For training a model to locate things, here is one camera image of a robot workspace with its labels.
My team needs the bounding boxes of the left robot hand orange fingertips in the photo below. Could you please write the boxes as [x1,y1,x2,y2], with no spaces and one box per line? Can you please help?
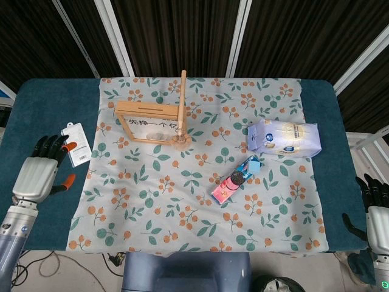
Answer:
[12,134,77,204]

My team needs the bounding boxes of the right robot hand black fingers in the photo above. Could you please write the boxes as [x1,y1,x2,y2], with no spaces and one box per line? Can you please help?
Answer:
[342,173,389,249]

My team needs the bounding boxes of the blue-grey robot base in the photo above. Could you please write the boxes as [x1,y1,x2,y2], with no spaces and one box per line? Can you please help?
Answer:
[121,251,252,292]

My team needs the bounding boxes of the coins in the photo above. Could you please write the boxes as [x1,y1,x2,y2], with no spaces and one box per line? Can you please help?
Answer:
[146,131,170,142]

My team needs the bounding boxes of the blue jeans leg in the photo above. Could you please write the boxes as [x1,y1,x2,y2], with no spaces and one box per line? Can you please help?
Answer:
[347,251,376,286]

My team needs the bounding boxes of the white flat plastic package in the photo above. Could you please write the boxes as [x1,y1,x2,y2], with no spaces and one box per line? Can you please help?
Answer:
[60,122,92,168]

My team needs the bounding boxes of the teal table cover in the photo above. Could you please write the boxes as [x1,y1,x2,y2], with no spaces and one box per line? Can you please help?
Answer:
[0,78,373,253]

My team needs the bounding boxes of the white board with blue edge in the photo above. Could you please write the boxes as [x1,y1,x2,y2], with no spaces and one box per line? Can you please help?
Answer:
[0,80,18,104]

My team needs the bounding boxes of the black power plug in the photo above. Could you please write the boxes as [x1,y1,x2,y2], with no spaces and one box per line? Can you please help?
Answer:
[108,252,127,268]

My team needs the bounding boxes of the black bin with bag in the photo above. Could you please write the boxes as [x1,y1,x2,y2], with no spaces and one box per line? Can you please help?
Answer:
[253,275,305,292]

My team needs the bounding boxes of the dark ribbed partition panel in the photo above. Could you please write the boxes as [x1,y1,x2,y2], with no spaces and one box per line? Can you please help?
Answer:
[0,0,98,94]
[111,0,241,77]
[235,0,389,85]
[57,0,124,77]
[337,53,389,133]

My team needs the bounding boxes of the white purple snack bag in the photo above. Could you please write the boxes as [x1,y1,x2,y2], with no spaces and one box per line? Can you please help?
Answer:
[247,118,322,158]

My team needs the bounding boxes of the light blue cube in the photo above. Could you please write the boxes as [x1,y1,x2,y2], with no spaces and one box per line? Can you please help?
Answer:
[246,160,263,174]

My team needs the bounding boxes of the pink blue cookie box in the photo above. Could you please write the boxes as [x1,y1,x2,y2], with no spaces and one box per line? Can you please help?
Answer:
[210,155,265,205]

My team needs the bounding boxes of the wooden stick stand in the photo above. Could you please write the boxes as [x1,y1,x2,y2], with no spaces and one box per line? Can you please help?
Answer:
[177,69,188,136]

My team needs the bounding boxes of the floral printed tablecloth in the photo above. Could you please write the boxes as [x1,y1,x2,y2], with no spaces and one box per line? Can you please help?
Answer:
[66,76,331,259]

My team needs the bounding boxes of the white metal rack frame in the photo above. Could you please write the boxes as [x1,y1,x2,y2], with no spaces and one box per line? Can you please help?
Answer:
[346,126,389,183]

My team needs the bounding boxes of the black floor cable bundle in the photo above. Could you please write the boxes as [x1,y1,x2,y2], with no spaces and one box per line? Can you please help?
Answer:
[10,251,31,290]

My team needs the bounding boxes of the beige floor cable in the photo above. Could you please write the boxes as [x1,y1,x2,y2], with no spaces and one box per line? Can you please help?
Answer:
[38,251,123,278]

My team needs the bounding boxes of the wooden coin bank box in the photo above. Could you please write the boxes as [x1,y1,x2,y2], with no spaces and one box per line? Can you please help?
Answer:
[114,100,188,146]

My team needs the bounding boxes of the thin grey partition post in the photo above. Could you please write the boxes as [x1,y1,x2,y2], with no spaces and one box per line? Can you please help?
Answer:
[51,0,101,78]

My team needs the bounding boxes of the fluffy beige pompom keychain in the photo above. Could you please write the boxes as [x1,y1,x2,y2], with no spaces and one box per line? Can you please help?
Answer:
[170,129,193,152]

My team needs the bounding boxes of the white partition post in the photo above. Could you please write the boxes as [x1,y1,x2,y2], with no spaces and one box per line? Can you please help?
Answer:
[225,0,253,77]
[332,29,389,95]
[94,0,135,77]

